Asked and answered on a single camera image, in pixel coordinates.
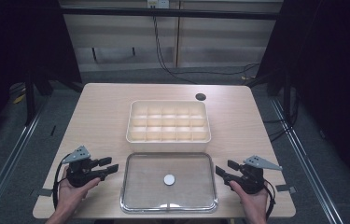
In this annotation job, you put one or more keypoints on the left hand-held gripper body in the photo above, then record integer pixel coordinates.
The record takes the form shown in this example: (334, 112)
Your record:
(79, 175)

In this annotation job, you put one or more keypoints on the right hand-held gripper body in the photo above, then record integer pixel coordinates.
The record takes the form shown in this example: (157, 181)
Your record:
(252, 180)

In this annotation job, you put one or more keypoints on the person's left hand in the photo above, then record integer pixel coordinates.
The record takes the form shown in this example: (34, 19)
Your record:
(70, 196)

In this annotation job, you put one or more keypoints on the person's right hand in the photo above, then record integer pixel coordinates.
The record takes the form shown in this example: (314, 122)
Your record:
(255, 203)

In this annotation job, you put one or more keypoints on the grey tape strip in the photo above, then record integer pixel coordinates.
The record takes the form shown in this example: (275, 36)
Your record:
(286, 188)
(45, 192)

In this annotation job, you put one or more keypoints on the clear plastic box lid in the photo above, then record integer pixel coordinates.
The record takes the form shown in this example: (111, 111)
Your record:
(144, 193)

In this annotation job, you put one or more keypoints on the small black floor object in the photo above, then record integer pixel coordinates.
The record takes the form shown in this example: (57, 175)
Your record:
(53, 130)

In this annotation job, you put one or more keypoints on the white round lid knob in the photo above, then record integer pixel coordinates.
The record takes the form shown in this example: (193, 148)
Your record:
(169, 179)

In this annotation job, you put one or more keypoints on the white compartment storage box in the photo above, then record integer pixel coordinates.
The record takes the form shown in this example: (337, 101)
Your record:
(168, 127)

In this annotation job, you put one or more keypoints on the black metal stand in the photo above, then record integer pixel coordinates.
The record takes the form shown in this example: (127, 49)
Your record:
(30, 99)

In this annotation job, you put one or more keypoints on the yellow floor object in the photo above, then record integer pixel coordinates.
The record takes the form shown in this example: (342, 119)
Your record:
(19, 99)

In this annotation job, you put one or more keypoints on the black curtain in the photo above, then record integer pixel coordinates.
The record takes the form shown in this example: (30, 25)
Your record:
(14, 40)
(331, 62)

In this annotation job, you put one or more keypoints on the metal floor rail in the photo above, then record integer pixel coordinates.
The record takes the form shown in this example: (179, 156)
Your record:
(309, 161)
(7, 161)

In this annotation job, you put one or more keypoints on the black horizontal frame bar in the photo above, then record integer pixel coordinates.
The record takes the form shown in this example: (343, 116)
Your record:
(169, 13)

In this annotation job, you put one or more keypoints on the white wall socket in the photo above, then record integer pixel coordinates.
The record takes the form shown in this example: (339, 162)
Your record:
(158, 3)

